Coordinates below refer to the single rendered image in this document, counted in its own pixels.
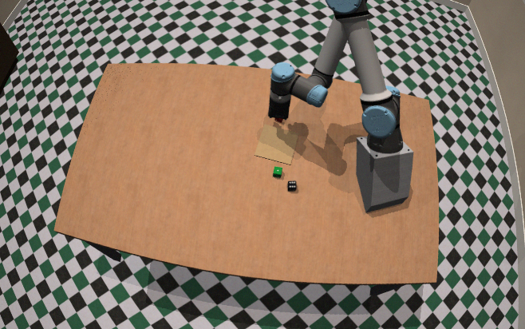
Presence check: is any black die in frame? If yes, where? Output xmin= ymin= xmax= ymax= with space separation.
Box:
xmin=287 ymin=180 xmax=297 ymax=191

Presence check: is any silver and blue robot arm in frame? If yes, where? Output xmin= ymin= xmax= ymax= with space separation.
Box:
xmin=270 ymin=0 xmax=403 ymax=154

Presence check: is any green die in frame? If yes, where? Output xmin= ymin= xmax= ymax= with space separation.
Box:
xmin=273 ymin=167 xmax=282 ymax=178

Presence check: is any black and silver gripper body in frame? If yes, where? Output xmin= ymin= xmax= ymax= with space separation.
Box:
xmin=268 ymin=90 xmax=291 ymax=119

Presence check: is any tan square mat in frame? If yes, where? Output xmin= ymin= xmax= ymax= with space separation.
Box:
xmin=255 ymin=125 xmax=299 ymax=165

